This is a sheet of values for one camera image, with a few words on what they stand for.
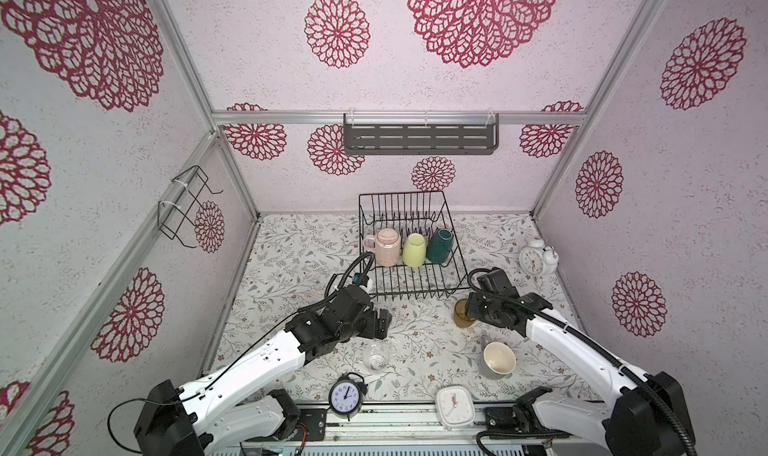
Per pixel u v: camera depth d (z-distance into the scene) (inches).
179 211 29.9
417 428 29.3
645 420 15.5
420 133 37.0
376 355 33.1
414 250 38.2
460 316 34.0
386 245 36.9
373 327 26.4
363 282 27.0
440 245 38.4
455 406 29.3
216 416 16.6
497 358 32.7
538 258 37.5
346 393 30.0
